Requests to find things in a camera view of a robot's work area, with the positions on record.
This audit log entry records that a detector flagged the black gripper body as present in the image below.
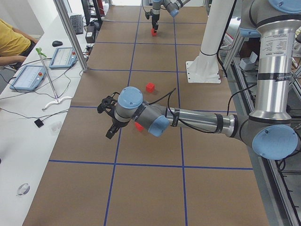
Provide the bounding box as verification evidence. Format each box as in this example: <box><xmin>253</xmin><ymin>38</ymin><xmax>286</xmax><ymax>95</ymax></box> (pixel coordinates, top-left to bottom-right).
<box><xmin>110</xmin><ymin>118</ymin><xmax>125</xmax><ymax>131</ymax></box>
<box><xmin>151</xmin><ymin>9</ymin><xmax>160</xmax><ymax>24</ymax></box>

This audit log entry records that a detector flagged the red cube block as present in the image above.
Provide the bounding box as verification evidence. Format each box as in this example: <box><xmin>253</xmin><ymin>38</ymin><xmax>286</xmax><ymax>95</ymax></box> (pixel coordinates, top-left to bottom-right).
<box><xmin>145</xmin><ymin>82</ymin><xmax>155</xmax><ymax>93</ymax></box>
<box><xmin>135</xmin><ymin>122</ymin><xmax>144</xmax><ymax>132</ymax></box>
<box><xmin>151</xmin><ymin>28</ymin><xmax>157</xmax><ymax>37</ymax></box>

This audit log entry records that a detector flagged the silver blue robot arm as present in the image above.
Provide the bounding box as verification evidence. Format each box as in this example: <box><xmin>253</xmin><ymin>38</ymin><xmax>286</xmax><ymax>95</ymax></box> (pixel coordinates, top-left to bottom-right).
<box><xmin>97</xmin><ymin>0</ymin><xmax>301</xmax><ymax>160</ymax></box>
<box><xmin>145</xmin><ymin>0</ymin><xmax>190</xmax><ymax>36</ymax></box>

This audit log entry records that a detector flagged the red cube near block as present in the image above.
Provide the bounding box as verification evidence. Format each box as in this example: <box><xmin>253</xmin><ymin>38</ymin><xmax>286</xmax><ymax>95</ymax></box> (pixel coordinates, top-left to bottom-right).
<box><xmin>135</xmin><ymin>122</ymin><xmax>144</xmax><ymax>132</ymax></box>

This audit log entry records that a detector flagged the reacher grabber stick tool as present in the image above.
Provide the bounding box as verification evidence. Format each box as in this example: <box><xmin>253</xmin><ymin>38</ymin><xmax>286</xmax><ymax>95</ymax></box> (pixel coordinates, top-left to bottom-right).
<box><xmin>36</xmin><ymin>47</ymin><xmax>72</xmax><ymax>111</ymax></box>

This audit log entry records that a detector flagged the black power adapter box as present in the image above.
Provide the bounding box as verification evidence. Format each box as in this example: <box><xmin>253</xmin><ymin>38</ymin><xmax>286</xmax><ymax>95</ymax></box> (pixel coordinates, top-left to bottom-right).
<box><xmin>85</xmin><ymin>25</ymin><xmax>95</xmax><ymax>44</ymax></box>

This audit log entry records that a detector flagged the small black square pad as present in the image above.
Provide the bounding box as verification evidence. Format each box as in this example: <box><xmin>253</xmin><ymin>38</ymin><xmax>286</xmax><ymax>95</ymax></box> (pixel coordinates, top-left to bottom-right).
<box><xmin>34</xmin><ymin>119</ymin><xmax>44</xmax><ymax>128</ymax></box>

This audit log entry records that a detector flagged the black computer keyboard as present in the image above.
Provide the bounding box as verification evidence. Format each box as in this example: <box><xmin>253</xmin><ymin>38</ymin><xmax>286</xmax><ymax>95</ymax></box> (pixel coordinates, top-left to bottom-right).
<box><xmin>70</xmin><ymin>15</ymin><xmax>83</xmax><ymax>35</ymax></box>

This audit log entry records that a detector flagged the brown paper table mat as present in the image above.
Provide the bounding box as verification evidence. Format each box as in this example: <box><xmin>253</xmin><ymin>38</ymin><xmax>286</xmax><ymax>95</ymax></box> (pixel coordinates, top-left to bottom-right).
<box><xmin>24</xmin><ymin>6</ymin><xmax>269</xmax><ymax>226</ymax></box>

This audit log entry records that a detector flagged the far blue teach pendant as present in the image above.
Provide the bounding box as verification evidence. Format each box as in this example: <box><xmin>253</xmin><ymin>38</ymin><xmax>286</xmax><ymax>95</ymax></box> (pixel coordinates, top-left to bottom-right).
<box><xmin>49</xmin><ymin>47</ymin><xmax>77</xmax><ymax>69</ymax></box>

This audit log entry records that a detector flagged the blue teach pendant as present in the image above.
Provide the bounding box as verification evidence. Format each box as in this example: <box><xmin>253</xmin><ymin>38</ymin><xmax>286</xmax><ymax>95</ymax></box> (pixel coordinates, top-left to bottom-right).
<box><xmin>10</xmin><ymin>65</ymin><xmax>46</xmax><ymax>92</ymax></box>
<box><xmin>49</xmin><ymin>47</ymin><xmax>77</xmax><ymax>69</ymax></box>

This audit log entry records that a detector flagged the near blue teach pendant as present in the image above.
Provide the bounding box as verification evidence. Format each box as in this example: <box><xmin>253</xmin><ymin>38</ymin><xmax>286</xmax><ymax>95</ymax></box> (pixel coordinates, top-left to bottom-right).
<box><xmin>10</xmin><ymin>65</ymin><xmax>46</xmax><ymax>92</ymax></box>

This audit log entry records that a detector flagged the small white open box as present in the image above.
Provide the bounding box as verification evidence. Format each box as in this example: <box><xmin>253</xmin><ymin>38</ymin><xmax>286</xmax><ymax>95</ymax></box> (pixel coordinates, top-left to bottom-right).
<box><xmin>239</xmin><ymin>51</ymin><xmax>258</xmax><ymax>71</ymax></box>

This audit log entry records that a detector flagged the black computer mouse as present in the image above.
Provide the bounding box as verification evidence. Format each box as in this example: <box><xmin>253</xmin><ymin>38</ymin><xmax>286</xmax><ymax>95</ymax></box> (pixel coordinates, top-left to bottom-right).
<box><xmin>52</xmin><ymin>40</ymin><xmax>63</xmax><ymax>47</ymax></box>

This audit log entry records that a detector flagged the person in yellow shirt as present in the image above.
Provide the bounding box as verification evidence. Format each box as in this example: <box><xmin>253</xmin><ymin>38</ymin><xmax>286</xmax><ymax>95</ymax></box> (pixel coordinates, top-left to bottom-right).
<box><xmin>0</xmin><ymin>19</ymin><xmax>38</xmax><ymax>70</ymax></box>

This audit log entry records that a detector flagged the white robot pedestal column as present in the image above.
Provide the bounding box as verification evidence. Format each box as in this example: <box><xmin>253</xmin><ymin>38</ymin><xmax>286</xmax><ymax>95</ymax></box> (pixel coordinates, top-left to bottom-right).
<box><xmin>186</xmin><ymin>0</ymin><xmax>236</xmax><ymax>84</ymax></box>

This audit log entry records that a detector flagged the aluminium frame post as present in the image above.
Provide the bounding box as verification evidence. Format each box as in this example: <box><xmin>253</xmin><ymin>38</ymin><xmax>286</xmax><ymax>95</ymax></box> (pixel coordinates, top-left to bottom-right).
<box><xmin>53</xmin><ymin>0</ymin><xmax>88</xmax><ymax>72</ymax></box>

